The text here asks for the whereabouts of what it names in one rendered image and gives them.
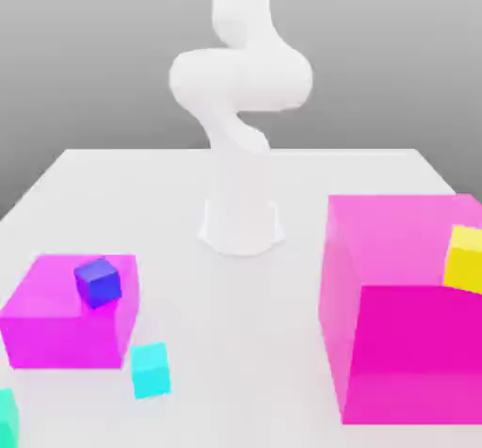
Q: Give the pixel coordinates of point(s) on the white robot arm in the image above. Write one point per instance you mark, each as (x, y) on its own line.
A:
(241, 79)

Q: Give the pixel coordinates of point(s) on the small teal cube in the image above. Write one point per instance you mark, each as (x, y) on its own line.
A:
(7, 418)

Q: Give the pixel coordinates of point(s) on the large magenta box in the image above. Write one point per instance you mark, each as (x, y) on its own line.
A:
(56, 327)

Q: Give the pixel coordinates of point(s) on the small yellow cube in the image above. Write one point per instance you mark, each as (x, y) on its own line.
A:
(465, 263)

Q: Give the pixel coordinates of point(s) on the large pink box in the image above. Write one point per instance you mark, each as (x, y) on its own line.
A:
(406, 342)

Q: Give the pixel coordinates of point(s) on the small blue cube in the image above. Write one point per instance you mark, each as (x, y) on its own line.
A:
(98, 284)

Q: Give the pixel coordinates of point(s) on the small cyan cube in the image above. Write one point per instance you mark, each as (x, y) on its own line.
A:
(151, 372)

